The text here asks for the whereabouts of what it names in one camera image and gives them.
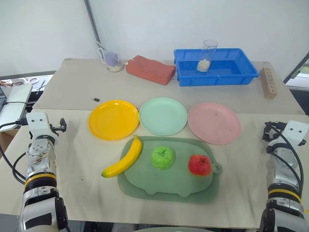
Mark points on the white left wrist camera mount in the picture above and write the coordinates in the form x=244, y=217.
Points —
x=36, y=123

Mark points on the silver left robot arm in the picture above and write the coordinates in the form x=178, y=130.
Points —
x=39, y=174

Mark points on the green apple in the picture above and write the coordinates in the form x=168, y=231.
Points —
x=162, y=157

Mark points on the blue plastic bin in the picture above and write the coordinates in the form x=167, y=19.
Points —
x=217, y=70

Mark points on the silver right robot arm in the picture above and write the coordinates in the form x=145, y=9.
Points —
x=282, y=183

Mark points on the clear glass with grain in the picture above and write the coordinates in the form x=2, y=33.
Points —
x=205, y=60

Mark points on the red apple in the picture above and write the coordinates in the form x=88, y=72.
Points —
x=200, y=165

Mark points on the pink plastic plate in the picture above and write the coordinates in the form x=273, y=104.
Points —
x=214, y=123

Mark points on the wooden block with holes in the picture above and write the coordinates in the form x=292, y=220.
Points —
x=268, y=83

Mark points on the mint green plastic plate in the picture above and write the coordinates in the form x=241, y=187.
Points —
x=163, y=116

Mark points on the red brick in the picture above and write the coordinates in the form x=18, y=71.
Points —
x=149, y=70

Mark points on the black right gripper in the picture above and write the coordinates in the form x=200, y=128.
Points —
x=268, y=135

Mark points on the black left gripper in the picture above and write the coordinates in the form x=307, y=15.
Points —
x=62, y=124

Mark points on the yellow banana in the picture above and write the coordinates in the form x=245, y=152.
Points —
x=128, y=158

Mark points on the grey metal pole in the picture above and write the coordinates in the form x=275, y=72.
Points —
x=93, y=21

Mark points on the black side table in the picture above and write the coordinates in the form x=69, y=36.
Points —
x=29, y=79

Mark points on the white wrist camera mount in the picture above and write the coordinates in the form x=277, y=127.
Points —
x=36, y=123
x=296, y=132

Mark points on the yellow plastic plate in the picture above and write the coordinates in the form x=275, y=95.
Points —
x=113, y=120

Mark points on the clear cup with purple scoop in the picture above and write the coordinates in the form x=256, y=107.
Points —
x=112, y=60

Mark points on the beige table cloth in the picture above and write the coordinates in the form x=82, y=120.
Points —
x=96, y=193

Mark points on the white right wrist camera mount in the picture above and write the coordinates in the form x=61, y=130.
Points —
x=296, y=132

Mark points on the green plastic tray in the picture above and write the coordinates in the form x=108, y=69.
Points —
x=169, y=178

